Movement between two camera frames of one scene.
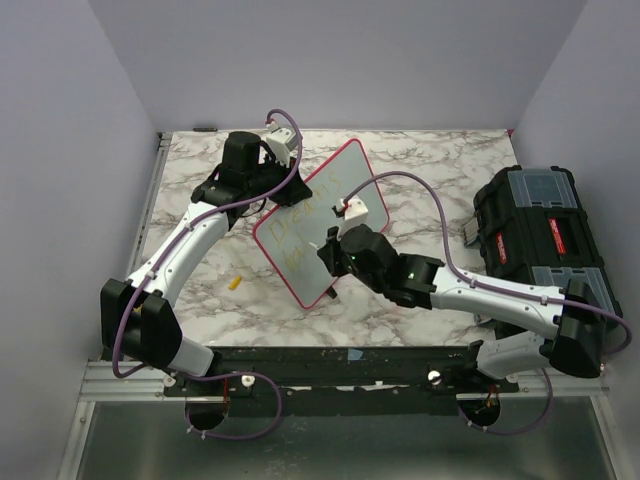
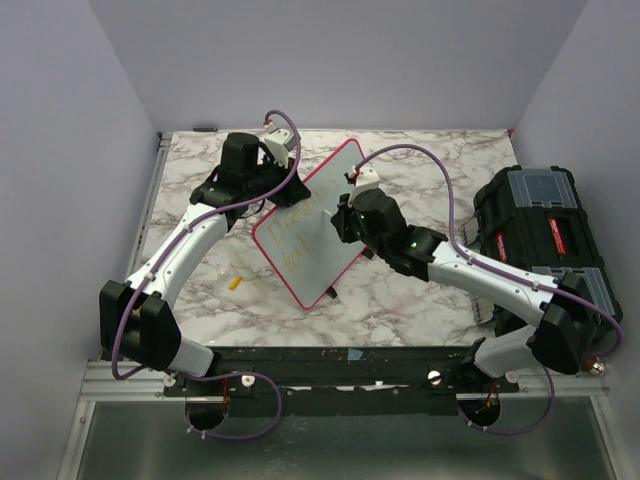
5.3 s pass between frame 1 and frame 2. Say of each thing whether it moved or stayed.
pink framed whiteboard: stayed
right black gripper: moved
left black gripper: stayed
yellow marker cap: stayed
